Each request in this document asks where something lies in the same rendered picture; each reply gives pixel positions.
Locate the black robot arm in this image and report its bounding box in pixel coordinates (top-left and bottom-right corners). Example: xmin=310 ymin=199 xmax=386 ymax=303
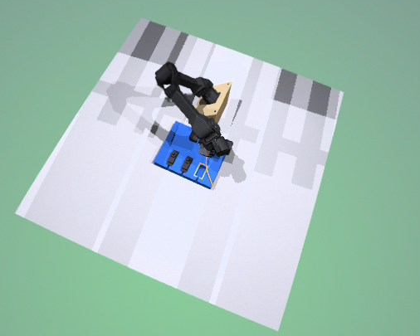
xmin=155 ymin=61 xmax=230 ymax=158

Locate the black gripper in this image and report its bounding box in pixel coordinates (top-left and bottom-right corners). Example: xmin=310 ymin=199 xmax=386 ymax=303
xmin=189 ymin=130 xmax=233 ymax=151

